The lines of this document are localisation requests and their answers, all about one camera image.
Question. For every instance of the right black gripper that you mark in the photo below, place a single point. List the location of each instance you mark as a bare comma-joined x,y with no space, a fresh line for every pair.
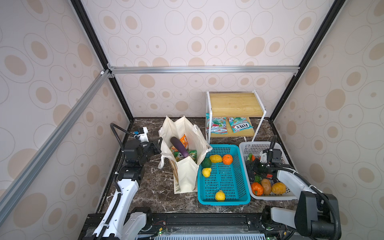
256,166

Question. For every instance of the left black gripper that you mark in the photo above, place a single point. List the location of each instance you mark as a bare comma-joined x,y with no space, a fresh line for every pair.
156,147

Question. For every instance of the purple eggplant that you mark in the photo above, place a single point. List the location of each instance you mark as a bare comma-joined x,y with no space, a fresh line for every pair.
179,146

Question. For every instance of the floral cream grocery tote bag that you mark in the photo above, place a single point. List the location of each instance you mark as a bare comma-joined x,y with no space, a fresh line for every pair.
186,170

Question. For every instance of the orange pink snack bag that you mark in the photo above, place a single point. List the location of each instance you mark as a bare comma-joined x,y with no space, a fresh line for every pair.
183,139

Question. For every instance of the green yellow snack bag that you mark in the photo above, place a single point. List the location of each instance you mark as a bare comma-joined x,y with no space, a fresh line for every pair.
179,156

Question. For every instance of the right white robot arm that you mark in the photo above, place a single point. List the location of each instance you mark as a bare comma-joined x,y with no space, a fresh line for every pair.
311,199

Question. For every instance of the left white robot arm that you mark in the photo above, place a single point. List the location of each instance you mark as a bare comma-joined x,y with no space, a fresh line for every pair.
114,224

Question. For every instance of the green Fox's candy bag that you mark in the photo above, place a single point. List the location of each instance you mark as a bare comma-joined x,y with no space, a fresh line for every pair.
239,124

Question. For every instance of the green red candy bag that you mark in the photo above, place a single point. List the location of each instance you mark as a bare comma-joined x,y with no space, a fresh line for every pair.
219,126

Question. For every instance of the brown potato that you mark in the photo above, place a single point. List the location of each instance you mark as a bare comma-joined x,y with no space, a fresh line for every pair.
266,184

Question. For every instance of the white plastic basket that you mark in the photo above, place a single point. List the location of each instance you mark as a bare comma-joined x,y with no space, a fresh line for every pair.
255,148

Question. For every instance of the yellow pepper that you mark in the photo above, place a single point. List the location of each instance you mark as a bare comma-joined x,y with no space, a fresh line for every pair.
279,188

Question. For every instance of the orange bell pepper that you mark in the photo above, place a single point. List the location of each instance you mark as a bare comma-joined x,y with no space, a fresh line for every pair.
257,189

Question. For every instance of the orange fruit in teal basket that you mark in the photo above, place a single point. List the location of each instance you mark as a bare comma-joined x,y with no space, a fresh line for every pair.
227,159

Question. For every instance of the green lime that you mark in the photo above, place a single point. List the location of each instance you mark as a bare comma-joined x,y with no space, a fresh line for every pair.
206,163

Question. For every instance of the teal plastic basket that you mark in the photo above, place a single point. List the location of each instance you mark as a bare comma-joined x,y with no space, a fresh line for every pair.
230,179

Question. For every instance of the yellow lemon top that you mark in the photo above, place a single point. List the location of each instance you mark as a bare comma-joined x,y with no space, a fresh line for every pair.
215,159

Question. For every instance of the yellow lemon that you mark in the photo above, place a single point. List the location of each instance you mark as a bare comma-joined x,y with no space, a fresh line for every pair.
220,196
215,159

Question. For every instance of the yellow lemon front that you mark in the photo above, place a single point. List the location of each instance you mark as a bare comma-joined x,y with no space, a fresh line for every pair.
220,196

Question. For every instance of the white wooden two-tier shelf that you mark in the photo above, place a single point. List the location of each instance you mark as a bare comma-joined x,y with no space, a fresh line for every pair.
234,104

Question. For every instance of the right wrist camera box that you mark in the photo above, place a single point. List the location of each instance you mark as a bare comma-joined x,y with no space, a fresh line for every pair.
263,157

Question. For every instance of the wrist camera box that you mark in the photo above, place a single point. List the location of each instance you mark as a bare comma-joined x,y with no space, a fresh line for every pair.
141,134
263,157

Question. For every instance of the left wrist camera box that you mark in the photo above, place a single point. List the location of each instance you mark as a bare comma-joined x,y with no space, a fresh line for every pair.
141,134

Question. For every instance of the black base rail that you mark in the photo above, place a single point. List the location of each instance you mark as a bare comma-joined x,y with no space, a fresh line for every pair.
195,223

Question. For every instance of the aluminium horizontal rail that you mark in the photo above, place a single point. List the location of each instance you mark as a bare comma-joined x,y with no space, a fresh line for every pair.
202,70

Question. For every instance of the aluminium diagonal rail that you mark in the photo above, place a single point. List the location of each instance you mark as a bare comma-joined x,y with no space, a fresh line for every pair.
33,168

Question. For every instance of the black corner frame post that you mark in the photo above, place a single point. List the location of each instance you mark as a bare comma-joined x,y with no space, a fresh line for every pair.
96,44

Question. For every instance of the black right corner post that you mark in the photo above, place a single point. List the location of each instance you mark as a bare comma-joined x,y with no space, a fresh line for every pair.
313,47

